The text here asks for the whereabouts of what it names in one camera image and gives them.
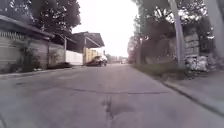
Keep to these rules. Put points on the row of trees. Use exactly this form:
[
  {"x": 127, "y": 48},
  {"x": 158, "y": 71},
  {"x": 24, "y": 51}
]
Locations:
[{"x": 153, "y": 30}]

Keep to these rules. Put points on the green bush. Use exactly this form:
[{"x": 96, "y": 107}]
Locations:
[{"x": 28, "y": 60}]

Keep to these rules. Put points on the grass verge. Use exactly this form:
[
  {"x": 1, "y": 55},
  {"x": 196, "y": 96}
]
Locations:
[{"x": 160, "y": 69}]

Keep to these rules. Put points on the stacked grey block wall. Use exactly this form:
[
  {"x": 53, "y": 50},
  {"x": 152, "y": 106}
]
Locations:
[{"x": 191, "y": 45}]

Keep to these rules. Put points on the grey utility pole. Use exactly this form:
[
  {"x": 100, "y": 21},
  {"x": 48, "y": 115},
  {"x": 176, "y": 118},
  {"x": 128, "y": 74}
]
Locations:
[{"x": 177, "y": 33}]

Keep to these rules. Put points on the yellow building with dark canopy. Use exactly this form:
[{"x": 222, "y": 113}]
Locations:
[{"x": 88, "y": 41}]

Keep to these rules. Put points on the dark car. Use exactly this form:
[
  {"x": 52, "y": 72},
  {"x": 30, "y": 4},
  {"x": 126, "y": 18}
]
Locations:
[{"x": 97, "y": 61}]

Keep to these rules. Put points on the grey asphalt road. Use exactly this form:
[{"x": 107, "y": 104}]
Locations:
[{"x": 83, "y": 100}]

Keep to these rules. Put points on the pile of white bags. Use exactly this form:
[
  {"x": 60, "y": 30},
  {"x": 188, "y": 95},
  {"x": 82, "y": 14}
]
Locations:
[{"x": 196, "y": 63}]

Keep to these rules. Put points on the white wall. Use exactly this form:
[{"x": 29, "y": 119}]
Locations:
[{"x": 74, "y": 57}]

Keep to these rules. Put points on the grey corrugated wall building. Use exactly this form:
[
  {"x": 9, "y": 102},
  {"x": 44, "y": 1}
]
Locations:
[{"x": 10, "y": 46}]

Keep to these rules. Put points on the concrete kerb strip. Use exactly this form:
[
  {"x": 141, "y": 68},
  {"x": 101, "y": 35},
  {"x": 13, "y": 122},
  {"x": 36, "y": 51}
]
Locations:
[{"x": 203, "y": 91}]

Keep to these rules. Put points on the large dark tree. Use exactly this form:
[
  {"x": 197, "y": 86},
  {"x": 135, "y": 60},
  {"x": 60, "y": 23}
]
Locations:
[{"x": 53, "y": 15}]

